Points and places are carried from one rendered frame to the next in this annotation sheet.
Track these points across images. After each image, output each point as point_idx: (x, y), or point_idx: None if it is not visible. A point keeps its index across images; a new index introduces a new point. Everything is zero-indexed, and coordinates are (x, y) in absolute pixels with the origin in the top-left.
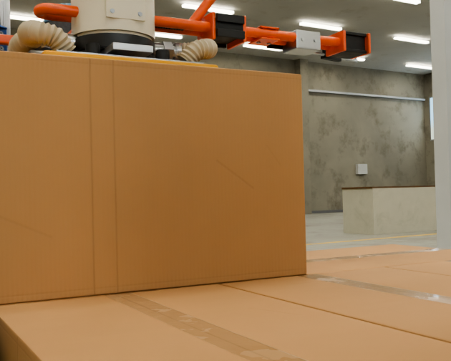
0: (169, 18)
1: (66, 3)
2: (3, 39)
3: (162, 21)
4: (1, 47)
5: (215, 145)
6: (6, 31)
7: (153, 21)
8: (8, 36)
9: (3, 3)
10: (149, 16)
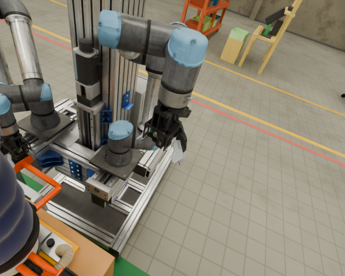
0: (23, 273)
1: (113, 132)
2: (34, 173)
3: (18, 271)
4: (108, 119)
5: None
6: (110, 113)
7: (9, 273)
8: (35, 174)
9: (110, 99)
10: (0, 275)
